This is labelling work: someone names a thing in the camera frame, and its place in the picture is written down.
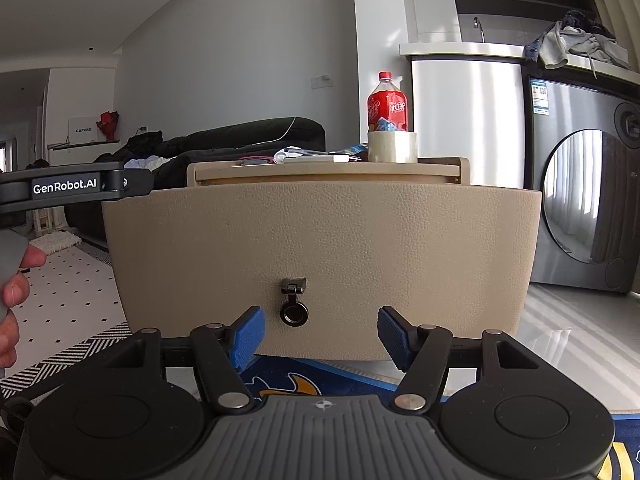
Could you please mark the blue printed rug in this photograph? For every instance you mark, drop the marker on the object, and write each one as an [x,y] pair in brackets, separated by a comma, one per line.
[310,382]

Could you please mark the person's left hand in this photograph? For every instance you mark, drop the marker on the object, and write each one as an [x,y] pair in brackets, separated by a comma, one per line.
[10,290]

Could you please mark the white box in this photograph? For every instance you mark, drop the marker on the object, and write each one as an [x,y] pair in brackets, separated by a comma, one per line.
[82,131]

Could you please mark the blue pink snack packet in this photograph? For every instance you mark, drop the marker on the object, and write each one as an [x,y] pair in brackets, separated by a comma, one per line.
[387,125]

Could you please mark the white counter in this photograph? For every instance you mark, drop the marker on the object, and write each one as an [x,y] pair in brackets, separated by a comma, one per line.
[450,50]

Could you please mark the wall shelf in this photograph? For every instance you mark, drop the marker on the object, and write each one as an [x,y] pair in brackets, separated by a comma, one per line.
[75,145]

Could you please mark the fluffy white mat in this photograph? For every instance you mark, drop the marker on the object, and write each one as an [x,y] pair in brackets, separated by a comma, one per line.
[52,242]

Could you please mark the red bouquet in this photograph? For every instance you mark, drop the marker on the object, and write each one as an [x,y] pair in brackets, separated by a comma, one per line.
[108,126]

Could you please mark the red hair band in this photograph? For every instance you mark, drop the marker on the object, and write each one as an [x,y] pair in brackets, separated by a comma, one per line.
[255,161]

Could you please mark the blue wrapped item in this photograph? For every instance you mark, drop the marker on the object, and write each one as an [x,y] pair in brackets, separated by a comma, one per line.
[355,151]

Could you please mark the white cabinet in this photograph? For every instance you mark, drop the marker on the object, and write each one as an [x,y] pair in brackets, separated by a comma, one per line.
[465,120]

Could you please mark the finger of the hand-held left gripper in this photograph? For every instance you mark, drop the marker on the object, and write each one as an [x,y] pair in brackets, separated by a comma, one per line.
[137,181]

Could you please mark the red soda bottle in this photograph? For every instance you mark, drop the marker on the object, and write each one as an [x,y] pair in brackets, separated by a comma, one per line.
[387,102]

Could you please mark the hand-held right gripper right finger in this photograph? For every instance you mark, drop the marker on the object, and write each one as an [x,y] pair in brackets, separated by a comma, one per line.
[395,335]

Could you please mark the pile of grey clothes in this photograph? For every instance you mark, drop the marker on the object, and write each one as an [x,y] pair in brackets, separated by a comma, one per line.
[575,40]

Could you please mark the black jacket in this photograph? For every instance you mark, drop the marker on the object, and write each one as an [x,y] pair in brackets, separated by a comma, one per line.
[145,142]

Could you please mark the metal faucet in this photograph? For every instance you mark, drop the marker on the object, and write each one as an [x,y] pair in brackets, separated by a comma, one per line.
[479,30]

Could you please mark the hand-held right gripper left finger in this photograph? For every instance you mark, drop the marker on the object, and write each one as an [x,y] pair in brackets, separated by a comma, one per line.
[247,332]

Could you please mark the beige tape roll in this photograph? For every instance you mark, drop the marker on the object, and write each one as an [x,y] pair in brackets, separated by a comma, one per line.
[392,147]

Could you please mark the pens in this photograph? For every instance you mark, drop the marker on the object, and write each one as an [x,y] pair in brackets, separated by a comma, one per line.
[302,150]

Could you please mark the cream curtain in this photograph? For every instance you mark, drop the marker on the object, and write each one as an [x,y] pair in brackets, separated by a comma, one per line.
[617,0]

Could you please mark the black white patterned rug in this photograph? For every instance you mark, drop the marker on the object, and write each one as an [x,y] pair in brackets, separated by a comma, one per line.
[70,300]

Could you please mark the white light clothes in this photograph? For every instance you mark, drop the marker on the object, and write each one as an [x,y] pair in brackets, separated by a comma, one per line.
[145,162]

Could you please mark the black leather sofa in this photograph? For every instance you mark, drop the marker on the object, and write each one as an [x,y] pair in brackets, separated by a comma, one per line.
[240,137]

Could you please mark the beige nightstand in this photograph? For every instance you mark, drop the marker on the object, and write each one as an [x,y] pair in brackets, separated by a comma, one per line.
[325,172]

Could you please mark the silver washing machine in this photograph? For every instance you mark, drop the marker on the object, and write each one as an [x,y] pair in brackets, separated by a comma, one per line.
[585,185]

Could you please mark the white wall socket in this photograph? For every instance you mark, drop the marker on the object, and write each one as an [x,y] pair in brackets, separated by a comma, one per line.
[321,81]

